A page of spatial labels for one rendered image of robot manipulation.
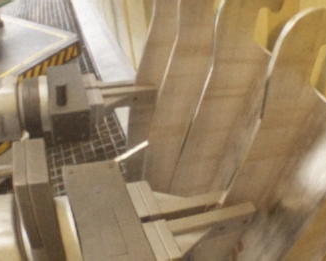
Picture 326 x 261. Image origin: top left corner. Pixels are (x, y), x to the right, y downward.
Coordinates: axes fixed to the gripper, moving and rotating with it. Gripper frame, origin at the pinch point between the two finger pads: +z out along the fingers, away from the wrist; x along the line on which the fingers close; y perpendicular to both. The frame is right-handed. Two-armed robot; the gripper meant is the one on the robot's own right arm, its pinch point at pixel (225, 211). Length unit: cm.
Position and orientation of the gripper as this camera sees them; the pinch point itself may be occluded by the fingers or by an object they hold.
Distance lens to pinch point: 31.1
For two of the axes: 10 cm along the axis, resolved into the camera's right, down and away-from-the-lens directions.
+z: 9.3, -1.2, 3.5
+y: -1.1, 8.0, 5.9
